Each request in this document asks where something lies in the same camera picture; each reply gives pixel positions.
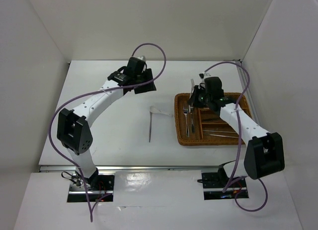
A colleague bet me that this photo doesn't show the silver fork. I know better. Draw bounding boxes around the silver fork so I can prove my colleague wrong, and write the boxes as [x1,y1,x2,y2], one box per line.
[188,78,195,114]
[183,103,190,138]
[188,106,195,134]

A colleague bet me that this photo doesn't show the silver knife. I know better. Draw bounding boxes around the silver knife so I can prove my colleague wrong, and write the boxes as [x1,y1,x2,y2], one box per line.
[149,111,153,143]

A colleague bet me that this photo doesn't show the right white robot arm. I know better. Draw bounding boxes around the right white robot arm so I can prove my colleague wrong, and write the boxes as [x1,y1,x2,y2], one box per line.
[189,77,285,186]

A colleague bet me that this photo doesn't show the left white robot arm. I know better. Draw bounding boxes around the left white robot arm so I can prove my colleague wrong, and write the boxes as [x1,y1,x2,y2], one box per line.
[57,56,156,190]

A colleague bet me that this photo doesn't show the brown wicker divided tray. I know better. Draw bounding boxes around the brown wicker divided tray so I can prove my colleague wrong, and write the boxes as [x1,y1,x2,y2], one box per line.
[174,93,238,146]

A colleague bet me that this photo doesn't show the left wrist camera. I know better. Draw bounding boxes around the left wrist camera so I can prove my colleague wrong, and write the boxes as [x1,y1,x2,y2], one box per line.
[137,56,147,62]

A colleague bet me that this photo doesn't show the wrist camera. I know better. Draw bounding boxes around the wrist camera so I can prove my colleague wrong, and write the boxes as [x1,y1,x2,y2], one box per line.
[137,56,147,62]
[199,72,211,80]

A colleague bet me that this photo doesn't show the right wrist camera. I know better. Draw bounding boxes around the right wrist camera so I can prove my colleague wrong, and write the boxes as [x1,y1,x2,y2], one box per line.
[199,72,211,80]

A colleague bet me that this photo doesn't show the aluminium table rail front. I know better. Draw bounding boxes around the aluminium table rail front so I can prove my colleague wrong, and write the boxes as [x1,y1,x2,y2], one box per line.
[39,165,218,172]

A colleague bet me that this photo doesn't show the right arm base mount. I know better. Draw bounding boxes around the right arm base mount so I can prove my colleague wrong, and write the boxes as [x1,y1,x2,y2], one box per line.
[197,172,249,200]

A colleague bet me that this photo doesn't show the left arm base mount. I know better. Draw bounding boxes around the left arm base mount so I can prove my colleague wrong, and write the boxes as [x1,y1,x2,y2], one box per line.
[61,171,115,203]

